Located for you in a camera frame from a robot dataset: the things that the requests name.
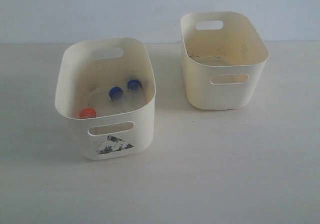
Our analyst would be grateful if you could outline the orange-capped clear tube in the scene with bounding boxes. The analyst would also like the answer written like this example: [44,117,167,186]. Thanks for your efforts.
[79,108,97,119]

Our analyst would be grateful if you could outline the cream plastic bin with sticker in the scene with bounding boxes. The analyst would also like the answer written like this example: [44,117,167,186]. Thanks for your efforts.
[55,38,156,160]

